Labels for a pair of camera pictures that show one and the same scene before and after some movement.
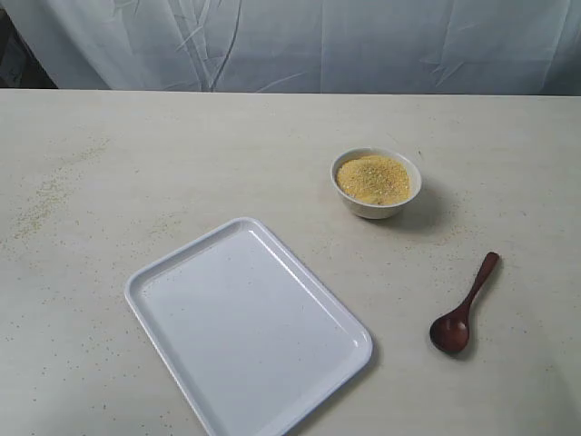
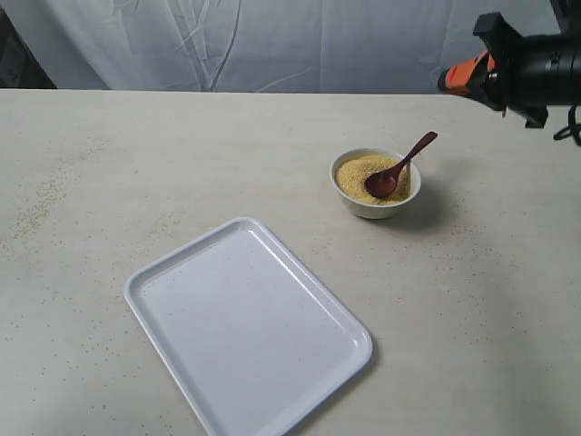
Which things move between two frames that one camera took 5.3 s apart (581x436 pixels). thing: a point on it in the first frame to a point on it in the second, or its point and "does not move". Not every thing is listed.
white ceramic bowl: x=377 y=183 does not move
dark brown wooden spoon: x=450 y=332 to x=382 y=183
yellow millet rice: x=374 y=180 does not move
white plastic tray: x=252 y=344 does not move
